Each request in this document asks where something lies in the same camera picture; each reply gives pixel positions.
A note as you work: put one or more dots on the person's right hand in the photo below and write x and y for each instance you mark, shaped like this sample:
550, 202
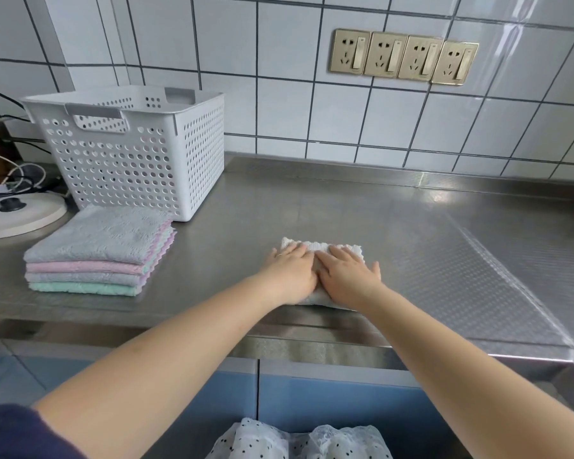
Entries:
347, 281

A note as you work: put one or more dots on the person's left hand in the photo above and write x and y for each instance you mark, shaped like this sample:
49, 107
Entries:
289, 279

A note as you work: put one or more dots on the person's left fingers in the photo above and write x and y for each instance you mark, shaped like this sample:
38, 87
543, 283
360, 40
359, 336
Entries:
292, 255

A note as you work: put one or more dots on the person's right little finger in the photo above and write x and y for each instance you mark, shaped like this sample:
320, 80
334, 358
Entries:
375, 273

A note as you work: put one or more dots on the white towel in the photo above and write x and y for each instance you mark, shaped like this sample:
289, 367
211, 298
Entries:
292, 243

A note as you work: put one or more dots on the person's right forearm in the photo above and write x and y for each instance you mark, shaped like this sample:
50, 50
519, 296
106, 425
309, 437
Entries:
459, 372

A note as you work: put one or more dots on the person's left forearm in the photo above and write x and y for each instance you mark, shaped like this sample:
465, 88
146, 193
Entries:
172, 368

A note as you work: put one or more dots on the clear embossed counter mat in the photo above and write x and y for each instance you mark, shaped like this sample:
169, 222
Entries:
483, 281

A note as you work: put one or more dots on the white dotted lace dress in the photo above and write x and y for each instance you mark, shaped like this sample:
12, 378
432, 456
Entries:
268, 444

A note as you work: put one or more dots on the white perforated plastic basket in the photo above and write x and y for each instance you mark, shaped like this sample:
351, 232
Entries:
124, 162

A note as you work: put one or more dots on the grey-blue folded towel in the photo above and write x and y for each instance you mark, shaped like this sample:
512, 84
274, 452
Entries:
100, 234
76, 279

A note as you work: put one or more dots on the pink folded towel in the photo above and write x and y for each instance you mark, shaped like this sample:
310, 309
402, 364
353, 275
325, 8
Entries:
76, 267

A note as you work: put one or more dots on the green folded towel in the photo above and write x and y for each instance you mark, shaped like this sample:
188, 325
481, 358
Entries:
76, 288

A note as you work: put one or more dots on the white round lid black knob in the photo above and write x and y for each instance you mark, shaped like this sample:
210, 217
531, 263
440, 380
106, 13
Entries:
33, 217

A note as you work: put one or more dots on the dark blue sleeve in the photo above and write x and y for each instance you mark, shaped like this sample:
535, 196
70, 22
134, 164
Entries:
24, 434

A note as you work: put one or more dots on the gold wall socket with switch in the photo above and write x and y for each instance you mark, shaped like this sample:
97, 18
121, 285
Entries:
452, 63
382, 54
347, 51
417, 58

